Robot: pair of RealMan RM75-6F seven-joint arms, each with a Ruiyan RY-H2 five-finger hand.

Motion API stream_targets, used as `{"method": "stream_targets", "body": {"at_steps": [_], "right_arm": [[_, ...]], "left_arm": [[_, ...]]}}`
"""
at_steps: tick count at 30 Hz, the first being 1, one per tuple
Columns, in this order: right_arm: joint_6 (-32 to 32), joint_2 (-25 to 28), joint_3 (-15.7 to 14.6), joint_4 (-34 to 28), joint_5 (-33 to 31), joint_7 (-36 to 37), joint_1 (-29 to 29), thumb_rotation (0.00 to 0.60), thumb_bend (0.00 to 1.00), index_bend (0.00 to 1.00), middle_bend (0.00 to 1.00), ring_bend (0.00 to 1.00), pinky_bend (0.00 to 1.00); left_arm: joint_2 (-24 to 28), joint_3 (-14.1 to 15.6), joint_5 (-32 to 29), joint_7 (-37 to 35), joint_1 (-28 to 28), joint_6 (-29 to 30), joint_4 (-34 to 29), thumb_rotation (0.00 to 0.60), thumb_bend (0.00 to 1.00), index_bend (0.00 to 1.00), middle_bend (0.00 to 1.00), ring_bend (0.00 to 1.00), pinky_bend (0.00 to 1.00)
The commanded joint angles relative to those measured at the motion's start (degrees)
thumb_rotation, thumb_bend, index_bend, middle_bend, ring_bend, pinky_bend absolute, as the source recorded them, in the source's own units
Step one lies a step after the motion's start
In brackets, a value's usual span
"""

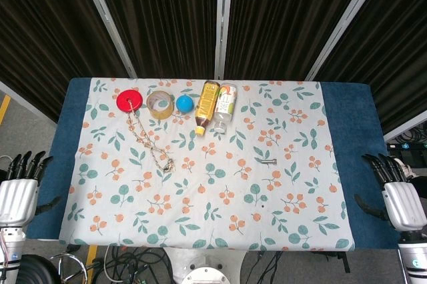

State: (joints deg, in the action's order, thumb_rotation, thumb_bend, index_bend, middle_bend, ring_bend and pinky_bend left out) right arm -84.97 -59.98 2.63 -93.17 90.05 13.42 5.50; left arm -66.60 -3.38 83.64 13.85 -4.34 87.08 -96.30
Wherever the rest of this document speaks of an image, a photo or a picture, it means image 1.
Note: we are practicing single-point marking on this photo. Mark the black round wheel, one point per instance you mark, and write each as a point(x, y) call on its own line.
point(36, 270)

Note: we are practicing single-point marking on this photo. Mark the small metal bolt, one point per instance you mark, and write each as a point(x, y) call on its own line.
point(268, 161)

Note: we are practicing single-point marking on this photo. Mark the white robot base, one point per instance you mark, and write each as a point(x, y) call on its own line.
point(207, 264)

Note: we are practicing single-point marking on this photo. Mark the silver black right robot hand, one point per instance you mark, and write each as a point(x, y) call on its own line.
point(403, 204)

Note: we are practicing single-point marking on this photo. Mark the chrome metal frame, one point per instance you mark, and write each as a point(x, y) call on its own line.
point(71, 267)

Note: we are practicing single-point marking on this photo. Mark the clear bottle white label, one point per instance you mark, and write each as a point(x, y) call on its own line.
point(225, 105)

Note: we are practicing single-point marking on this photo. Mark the blue plastic ball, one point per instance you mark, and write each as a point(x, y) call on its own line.
point(184, 104)

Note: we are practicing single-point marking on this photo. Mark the blue table cover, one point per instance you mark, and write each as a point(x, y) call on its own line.
point(350, 124)

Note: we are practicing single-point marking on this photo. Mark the aluminium partition frame post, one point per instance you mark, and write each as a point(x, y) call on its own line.
point(221, 20)
point(343, 27)
point(106, 19)

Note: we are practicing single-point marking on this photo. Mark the clear brown tape roll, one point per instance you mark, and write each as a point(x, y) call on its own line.
point(163, 112)

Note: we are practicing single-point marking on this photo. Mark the dark curtain partition panel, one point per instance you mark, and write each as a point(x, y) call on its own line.
point(43, 37)
point(160, 17)
point(400, 57)
point(287, 17)

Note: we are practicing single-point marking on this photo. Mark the yellow label tea bottle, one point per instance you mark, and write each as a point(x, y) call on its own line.
point(207, 104)

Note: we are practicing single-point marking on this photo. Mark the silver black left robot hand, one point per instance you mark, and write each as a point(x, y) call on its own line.
point(16, 197)

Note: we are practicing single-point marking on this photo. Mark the red plastic disc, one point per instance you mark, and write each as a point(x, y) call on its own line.
point(125, 104)

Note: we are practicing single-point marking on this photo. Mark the floral white tablecloth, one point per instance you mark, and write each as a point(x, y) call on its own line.
point(207, 204)

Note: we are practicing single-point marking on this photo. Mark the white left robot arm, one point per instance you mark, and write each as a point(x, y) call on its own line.
point(11, 250)

